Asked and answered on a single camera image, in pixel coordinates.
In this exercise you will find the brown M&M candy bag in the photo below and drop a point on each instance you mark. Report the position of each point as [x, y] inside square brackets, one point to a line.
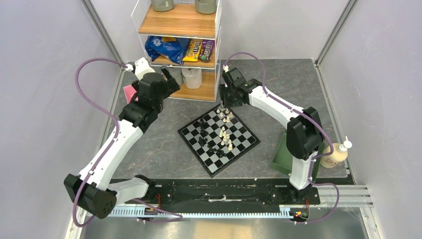
[206, 50]

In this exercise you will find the white chess pieces corner group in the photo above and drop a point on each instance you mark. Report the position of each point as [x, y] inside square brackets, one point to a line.
[224, 115]

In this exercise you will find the green plastic tray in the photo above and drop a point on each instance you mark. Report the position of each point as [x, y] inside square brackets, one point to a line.
[283, 160]

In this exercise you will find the blue snack bag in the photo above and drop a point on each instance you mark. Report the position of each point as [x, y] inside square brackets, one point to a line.
[173, 48]

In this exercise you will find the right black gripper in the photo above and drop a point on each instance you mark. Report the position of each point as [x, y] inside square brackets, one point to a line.
[226, 102]

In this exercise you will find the wrist white camera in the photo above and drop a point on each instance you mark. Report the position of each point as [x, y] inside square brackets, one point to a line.
[226, 76]
[139, 68]

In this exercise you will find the black chess pieces group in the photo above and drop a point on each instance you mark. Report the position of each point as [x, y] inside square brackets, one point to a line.
[205, 139]

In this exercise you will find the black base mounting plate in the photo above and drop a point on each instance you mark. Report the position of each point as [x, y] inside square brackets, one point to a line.
[268, 191]

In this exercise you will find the yellow M&M candy bag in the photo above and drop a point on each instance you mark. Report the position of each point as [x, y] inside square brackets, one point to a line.
[193, 50]

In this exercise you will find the white wire wooden shelf rack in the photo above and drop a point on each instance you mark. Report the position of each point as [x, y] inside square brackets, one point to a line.
[183, 21]

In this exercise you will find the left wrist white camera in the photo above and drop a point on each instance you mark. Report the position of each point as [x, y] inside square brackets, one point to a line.
[139, 68]

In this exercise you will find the cream pump lotion bottle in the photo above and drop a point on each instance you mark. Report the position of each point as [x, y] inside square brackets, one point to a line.
[340, 153]

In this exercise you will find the white toilet paper roll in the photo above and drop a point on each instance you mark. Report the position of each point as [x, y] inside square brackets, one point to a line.
[192, 77]

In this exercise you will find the white chess pieces centre group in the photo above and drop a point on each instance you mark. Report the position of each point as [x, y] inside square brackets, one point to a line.
[225, 139]

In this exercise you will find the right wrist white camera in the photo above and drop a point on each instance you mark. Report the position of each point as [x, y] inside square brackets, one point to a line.
[226, 76]

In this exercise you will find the green bottle on shelf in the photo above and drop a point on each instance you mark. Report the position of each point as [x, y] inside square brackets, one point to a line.
[206, 6]
[162, 5]

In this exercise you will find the pink plastic bin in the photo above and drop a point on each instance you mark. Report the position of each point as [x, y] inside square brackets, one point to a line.
[129, 92]

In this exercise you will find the left green bottle on shelf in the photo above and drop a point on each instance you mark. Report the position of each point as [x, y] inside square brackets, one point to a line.
[162, 5]

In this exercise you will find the white cable duct strip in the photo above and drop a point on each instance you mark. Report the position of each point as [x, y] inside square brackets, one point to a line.
[140, 211]

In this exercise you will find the black white chess board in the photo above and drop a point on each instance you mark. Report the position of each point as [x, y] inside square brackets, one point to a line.
[242, 137]

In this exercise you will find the right green bottle on shelf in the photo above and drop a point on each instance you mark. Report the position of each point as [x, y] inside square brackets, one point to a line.
[206, 6]

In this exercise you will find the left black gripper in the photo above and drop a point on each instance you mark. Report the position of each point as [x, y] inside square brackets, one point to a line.
[170, 86]

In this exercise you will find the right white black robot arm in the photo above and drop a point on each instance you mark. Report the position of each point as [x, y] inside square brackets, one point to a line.
[303, 126]

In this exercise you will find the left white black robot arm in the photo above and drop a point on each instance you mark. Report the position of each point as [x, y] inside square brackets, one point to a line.
[92, 189]

